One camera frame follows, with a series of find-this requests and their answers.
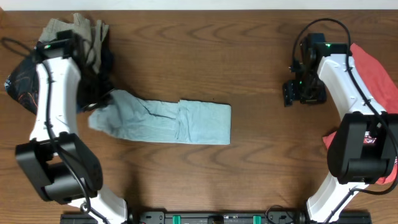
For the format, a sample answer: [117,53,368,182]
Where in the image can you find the light blue t-shirt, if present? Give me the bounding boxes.
[88,90,231,145]

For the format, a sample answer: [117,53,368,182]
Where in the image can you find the red printed t-shirt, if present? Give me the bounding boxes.
[322,42,398,186]

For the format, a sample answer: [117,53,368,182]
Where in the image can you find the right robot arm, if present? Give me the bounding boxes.
[282,53,397,223]

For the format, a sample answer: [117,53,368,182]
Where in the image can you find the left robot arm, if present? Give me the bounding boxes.
[16,57,129,223]

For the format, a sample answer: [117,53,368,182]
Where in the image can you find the navy blue folded garment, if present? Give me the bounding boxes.
[77,46,115,113]

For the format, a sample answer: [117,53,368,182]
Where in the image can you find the khaki folded pants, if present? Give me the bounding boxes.
[39,13,109,73]

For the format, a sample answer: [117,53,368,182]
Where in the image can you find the black patterned shirt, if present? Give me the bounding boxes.
[4,57,39,114]

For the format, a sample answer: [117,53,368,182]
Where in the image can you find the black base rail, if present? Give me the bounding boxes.
[60,210,373,224]

